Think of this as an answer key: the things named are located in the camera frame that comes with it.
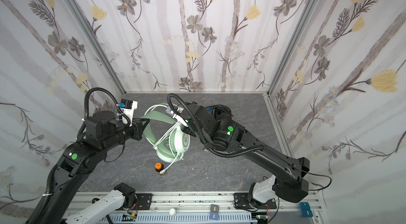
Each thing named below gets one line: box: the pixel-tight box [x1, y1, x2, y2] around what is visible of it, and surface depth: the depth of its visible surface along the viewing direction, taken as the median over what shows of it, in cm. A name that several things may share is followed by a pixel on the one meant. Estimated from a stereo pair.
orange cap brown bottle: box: [154, 162, 165, 173], surface depth 78 cm
